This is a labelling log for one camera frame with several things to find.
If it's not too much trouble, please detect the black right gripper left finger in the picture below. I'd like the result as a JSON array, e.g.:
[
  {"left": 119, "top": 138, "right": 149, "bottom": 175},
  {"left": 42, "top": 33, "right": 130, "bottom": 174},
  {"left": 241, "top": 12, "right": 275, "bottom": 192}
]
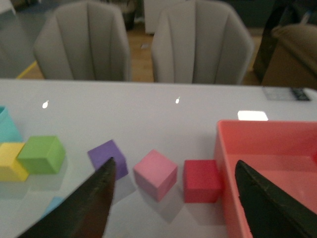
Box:
[{"left": 20, "top": 158, "right": 116, "bottom": 238}]

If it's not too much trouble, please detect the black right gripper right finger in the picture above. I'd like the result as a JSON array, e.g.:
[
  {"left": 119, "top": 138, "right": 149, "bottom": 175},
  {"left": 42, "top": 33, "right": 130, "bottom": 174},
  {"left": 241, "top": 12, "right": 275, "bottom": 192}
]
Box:
[{"left": 235, "top": 160, "right": 317, "bottom": 238}]

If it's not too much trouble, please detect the blue foam cube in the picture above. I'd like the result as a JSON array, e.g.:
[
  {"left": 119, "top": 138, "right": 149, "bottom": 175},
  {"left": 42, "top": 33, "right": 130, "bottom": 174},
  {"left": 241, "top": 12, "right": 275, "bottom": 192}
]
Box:
[{"left": 41, "top": 196, "right": 64, "bottom": 219}]

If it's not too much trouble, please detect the purple foam cube far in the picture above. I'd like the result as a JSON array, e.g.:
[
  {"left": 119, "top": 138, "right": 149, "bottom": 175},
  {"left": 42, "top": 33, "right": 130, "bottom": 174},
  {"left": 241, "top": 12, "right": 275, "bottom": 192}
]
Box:
[{"left": 87, "top": 140, "right": 128, "bottom": 180}]

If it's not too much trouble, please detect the pink plastic bin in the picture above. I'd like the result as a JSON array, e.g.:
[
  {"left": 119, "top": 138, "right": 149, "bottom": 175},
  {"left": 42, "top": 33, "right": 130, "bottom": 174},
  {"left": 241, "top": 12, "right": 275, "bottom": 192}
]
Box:
[{"left": 213, "top": 120, "right": 317, "bottom": 238}]

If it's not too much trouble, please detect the green foam cube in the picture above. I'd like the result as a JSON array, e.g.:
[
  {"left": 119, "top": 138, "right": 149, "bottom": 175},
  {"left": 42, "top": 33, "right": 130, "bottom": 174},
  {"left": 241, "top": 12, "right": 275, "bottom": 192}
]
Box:
[{"left": 17, "top": 135, "right": 66, "bottom": 175}]

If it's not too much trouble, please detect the dark red foam cube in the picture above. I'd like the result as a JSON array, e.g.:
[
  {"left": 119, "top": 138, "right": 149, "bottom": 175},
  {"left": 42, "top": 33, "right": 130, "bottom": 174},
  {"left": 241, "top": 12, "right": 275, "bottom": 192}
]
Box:
[{"left": 183, "top": 160, "right": 222, "bottom": 203}]

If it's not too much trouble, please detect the pink foam cube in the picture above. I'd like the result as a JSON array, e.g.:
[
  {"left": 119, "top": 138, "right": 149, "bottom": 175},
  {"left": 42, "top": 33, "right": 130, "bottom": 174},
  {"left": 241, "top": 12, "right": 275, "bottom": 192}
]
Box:
[{"left": 133, "top": 149, "right": 178, "bottom": 202}]

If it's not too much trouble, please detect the yellow foam cube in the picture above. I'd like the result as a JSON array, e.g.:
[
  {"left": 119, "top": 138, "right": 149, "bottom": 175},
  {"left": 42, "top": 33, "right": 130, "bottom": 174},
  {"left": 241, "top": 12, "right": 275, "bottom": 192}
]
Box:
[{"left": 0, "top": 142, "right": 29, "bottom": 182}]

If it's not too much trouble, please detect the teal plastic bin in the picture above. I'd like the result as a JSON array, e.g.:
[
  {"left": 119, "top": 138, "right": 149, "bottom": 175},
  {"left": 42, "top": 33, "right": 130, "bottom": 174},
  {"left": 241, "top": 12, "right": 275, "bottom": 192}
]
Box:
[{"left": 0, "top": 106, "right": 23, "bottom": 143}]

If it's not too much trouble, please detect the label sticker on table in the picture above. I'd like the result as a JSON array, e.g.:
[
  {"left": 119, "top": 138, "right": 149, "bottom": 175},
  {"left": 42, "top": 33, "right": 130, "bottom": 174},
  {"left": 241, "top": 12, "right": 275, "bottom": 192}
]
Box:
[{"left": 262, "top": 87, "right": 310, "bottom": 101}]

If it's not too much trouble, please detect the brown armchair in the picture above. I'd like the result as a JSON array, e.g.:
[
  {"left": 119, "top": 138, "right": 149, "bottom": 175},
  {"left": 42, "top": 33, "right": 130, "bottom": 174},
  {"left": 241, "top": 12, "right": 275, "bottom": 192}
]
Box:
[{"left": 261, "top": 24, "right": 317, "bottom": 89}]

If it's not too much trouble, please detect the grey chair left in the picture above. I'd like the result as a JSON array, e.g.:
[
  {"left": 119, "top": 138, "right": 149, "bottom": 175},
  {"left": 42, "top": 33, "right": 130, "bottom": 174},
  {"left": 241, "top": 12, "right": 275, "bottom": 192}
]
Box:
[{"left": 34, "top": 0, "right": 132, "bottom": 81}]

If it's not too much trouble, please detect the grey chair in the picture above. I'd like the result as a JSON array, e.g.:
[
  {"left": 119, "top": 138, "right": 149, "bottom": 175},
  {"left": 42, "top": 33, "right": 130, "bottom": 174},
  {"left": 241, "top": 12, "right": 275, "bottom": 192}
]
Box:
[
  {"left": 34, "top": 0, "right": 132, "bottom": 81},
  {"left": 151, "top": 0, "right": 254, "bottom": 85}
]

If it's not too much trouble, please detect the grey chair right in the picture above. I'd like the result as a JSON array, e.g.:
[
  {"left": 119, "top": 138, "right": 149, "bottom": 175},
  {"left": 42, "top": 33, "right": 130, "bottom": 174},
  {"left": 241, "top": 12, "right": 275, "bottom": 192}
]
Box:
[{"left": 151, "top": 0, "right": 254, "bottom": 85}]

